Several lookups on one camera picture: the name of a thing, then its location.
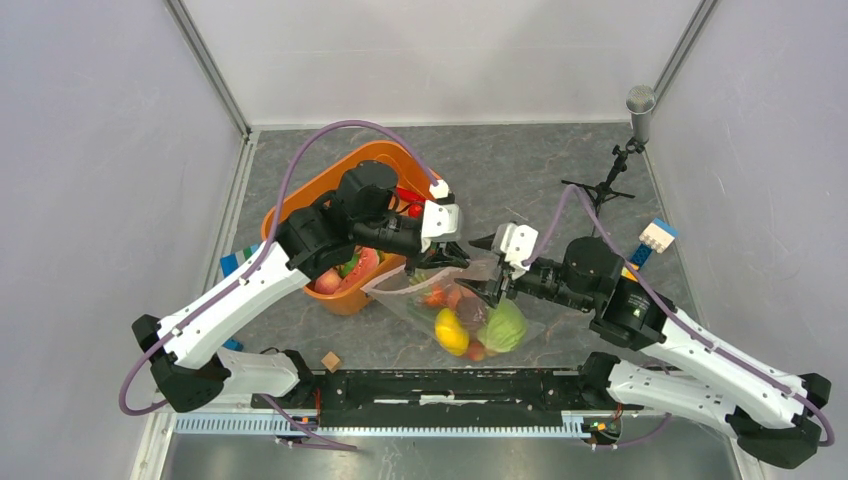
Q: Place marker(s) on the orange yellow toy block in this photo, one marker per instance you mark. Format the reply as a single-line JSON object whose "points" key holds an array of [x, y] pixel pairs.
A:
{"points": [[636, 261]]}

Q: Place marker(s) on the watermelon slice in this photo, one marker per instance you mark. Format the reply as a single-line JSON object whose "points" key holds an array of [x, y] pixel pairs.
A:
{"points": [[359, 268]]}

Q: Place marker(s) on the orange carrot green top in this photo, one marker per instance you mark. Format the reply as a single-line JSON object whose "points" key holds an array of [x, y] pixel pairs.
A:
{"points": [[436, 296]]}

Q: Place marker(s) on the peach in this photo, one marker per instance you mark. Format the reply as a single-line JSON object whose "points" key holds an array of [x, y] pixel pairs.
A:
{"points": [[328, 283]]}

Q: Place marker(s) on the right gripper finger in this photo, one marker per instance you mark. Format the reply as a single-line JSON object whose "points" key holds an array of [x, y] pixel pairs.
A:
{"points": [[487, 243], [489, 291]]}

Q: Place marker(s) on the yellow mango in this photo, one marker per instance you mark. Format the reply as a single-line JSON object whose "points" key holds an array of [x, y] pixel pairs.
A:
{"points": [[450, 334]]}

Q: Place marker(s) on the small wooden cube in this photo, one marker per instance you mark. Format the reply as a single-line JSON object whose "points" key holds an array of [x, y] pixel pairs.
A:
{"points": [[331, 362]]}

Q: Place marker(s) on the red chili pepper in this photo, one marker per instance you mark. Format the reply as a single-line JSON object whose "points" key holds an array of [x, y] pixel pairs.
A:
{"points": [[411, 203]]}

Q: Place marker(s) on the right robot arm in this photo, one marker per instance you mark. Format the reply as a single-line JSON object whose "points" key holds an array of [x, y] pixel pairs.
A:
{"points": [[774, 416]]}

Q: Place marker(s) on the blue green white block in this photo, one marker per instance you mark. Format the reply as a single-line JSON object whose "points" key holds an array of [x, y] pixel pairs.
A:
{"points": [[231, 262]]}

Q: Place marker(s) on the white blue toy block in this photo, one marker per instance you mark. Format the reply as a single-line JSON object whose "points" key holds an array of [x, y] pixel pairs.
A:
{"points": [[658, 235]]}

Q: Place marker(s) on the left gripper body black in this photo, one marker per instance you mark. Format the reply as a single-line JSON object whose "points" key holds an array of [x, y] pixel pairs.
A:
{"points": [[421, 260]]}

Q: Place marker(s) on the clear zip top bag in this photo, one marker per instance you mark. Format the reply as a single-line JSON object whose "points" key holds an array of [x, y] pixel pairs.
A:
{"points": [[400, 293]]}

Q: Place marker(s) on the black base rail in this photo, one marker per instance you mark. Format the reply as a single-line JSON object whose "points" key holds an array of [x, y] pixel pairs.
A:
{"points": [[524, 397]]}

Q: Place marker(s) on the green round fruit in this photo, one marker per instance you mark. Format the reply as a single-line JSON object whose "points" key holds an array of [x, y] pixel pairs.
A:
{"points": [[505, 328]]}

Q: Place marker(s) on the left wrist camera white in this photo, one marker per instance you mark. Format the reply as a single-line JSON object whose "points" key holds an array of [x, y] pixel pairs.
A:
{"points": [[441, 220]]}

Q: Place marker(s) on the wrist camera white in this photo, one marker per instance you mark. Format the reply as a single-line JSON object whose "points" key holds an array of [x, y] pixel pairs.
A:
{"points": [[441, 220], [515, 244]]}

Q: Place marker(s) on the dark purple plum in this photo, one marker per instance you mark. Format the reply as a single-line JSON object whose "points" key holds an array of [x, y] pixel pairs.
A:
{"points": [[472, 313]]}

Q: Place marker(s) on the red blue toy block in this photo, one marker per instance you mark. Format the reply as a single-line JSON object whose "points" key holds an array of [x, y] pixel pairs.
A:
{"points": [[234, 345]]}

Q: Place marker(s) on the microphone on tripod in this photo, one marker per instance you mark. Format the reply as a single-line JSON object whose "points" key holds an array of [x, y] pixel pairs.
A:
{"points": [[640, 103]]}

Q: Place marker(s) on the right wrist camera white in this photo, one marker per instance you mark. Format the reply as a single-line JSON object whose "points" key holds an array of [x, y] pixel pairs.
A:
{"points": [[515, 244]]}

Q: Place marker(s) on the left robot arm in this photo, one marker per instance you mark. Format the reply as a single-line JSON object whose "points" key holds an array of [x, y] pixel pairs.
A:
{"points": [[188, 360]]}

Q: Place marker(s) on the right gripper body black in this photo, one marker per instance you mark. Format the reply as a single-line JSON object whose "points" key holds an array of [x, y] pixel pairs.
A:
{"points": [[524, 284]]}

